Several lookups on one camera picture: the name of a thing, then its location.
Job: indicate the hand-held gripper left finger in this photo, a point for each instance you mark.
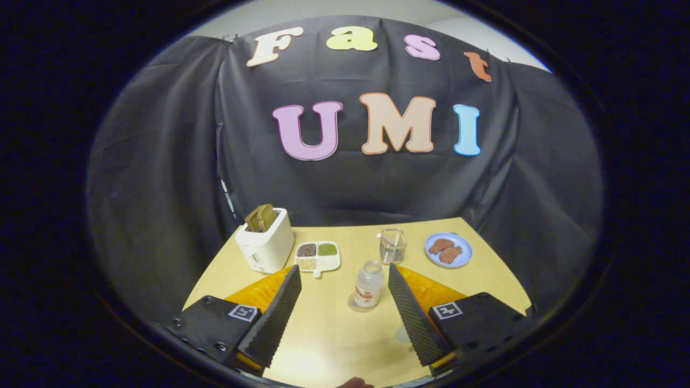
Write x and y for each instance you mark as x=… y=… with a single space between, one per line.
x=276 y=318

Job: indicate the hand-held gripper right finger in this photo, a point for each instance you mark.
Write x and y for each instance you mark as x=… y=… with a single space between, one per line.
x=414 y=318

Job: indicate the clear plastic juice bottle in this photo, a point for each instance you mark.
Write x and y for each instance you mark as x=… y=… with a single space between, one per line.
x=370 y=284

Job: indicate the clear glass cup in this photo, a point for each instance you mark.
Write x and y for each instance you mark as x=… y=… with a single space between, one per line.
x=393 y=247

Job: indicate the wooden table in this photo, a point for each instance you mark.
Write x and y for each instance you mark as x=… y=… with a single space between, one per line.
x=334 y=334

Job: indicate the brown meat piece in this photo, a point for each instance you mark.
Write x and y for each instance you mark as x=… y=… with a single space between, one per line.
x=450 y=254
x=440 y=246

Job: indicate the white toaster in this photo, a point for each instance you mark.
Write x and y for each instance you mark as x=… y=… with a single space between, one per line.
x=267 y=243

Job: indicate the white divided dish with grains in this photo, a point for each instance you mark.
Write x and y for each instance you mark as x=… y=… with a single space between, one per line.
x=317 y=255

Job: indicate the blue plate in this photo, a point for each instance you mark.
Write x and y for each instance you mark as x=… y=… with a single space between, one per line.
x=462 y=258

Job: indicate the brown toast slice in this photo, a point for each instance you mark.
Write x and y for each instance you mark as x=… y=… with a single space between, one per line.
x=261 y=217

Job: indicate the black backdrop cloth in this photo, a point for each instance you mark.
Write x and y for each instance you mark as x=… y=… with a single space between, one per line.
x=350 y=183

